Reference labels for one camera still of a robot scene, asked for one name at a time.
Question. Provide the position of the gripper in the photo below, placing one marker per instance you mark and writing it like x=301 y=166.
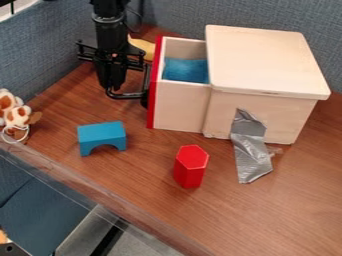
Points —
x=111 y=55

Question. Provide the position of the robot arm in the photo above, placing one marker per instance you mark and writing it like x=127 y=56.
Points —
x=110 y=23

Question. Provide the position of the drawer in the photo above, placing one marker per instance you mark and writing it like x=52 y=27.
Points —
x=180 y=106

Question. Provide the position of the yellow toy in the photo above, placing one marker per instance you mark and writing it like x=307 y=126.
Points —
x=143 y=46

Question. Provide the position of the blue arch block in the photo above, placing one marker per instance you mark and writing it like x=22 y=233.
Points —
x=101 y=134

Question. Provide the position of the blue cloth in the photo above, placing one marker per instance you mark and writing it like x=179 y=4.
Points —
x=187 y=70

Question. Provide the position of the brown and white plush dog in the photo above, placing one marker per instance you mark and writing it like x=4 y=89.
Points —
x=15 y=113

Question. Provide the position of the red hexagonal block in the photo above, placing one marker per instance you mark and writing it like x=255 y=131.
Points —
x=190 y=166

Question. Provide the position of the silver tape strip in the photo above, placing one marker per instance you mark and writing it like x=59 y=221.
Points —
x=250 y=150

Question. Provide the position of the cabinet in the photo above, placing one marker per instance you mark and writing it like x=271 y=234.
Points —
x=267 y=100

